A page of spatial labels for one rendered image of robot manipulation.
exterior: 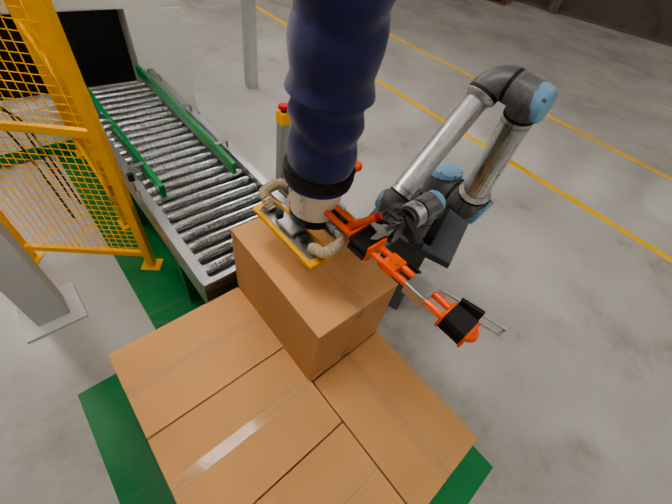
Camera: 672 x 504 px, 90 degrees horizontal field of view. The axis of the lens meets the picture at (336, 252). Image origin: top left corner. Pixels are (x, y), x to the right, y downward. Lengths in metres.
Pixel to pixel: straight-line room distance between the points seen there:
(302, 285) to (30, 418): 1.59
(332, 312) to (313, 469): 0.58
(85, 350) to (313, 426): 1.45
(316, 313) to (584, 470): 1.89
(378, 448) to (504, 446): 1.04
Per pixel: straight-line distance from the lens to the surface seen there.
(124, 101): 3.30
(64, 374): 2.40
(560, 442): 2.59
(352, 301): 1.25
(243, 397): 1.51
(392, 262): 0.99
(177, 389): 1.56
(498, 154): 1.48
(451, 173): 1.77
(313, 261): 1.10
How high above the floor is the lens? 1.98
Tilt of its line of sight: 48 degrees down
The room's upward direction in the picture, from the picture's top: 13 degrees clockwise
